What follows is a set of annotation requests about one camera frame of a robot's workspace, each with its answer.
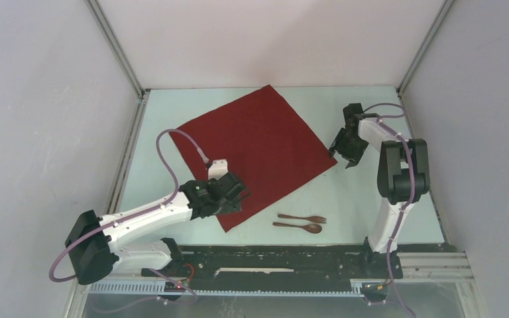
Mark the brown wooden fork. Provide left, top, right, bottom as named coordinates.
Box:
left=277, top=214, right=327, bottom=224

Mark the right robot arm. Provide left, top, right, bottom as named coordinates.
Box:
left=328, top=103, right=430, bottom=277

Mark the right aluminium frame post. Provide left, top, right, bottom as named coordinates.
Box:
left=397, top=0, right=457, bottom=95

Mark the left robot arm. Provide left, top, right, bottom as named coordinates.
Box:
left=65, top=172, right=250, bottom=285

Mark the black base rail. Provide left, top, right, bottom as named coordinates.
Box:
left=78, top=244, right=475, bottom=299

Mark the aluminium frame post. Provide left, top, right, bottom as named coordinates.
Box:
left=84, top=0, right=146, bottom=98
left=397, top=0, right=457, bottom=95

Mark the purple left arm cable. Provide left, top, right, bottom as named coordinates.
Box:
left=48, top=128, right=211, bottom=284

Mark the left aluminium frame post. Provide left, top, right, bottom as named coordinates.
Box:
left=84, top=0, right=146, bottom=98

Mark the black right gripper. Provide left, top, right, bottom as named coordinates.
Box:
left=327, top=127, right=368, bottom=168

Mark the red cloth napkin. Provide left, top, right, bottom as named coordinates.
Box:
left=179, top=85, right=337, bottom=232

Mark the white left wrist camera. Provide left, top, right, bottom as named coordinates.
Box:
left=207, top=159, right=229, bottom=180

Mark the brown wooden spoon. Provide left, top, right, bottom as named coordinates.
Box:
left=272, top=222, right=323, bottom=234

